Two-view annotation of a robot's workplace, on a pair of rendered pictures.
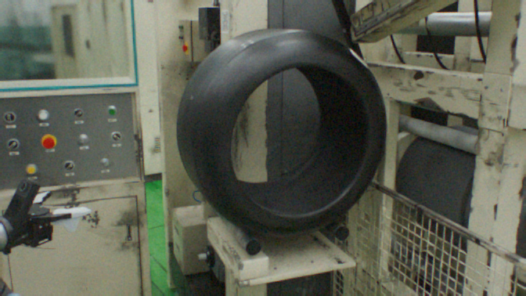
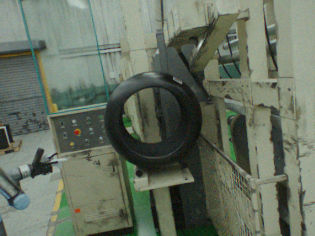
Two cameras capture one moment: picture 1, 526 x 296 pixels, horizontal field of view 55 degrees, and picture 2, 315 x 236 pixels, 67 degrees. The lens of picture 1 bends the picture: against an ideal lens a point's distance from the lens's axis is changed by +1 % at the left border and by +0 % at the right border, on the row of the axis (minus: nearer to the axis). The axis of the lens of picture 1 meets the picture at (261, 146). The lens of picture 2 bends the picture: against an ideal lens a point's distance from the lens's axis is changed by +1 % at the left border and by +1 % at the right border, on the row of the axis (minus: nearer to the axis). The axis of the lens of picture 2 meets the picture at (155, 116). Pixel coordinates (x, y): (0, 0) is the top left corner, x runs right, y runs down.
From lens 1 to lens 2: 0.55 m
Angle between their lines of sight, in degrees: 18
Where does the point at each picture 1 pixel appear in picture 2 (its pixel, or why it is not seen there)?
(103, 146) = (99, 132)
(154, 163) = not seen: hidden behind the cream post
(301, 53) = (146, 82)
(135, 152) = not seen: hidden behind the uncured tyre
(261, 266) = (144, 182)
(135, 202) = (114, 155)
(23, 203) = (37, 158)
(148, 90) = not seen: hidden behind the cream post
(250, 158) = (151, 132)
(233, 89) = (116, 102)
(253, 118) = (149, 114)
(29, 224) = (41, 166)
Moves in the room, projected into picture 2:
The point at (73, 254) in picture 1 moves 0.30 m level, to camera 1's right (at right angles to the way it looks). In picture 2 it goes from (91, 178) to (121, 177)
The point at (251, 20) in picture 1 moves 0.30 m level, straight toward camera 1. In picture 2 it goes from (141, 70) to (125, 70)
